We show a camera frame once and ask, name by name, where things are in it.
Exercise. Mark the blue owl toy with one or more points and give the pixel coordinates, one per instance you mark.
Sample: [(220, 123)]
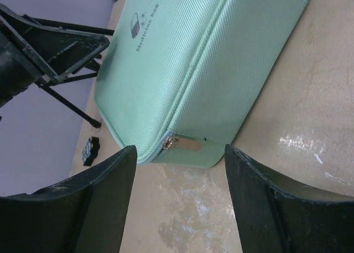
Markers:
[(90, 151)]

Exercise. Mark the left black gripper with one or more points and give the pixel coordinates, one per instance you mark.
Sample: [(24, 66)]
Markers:
[(24, 48)]

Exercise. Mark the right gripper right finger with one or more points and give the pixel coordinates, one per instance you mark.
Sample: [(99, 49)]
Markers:
[(275, 213)]

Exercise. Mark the mint green medicine case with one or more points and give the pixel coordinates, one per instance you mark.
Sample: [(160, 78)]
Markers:
[(180, 76)]

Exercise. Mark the black perforated music stand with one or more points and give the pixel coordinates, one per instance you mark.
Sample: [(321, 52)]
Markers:
[(79, 47)]

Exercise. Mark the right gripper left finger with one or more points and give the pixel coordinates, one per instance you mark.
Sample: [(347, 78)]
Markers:
[(84, 213)]

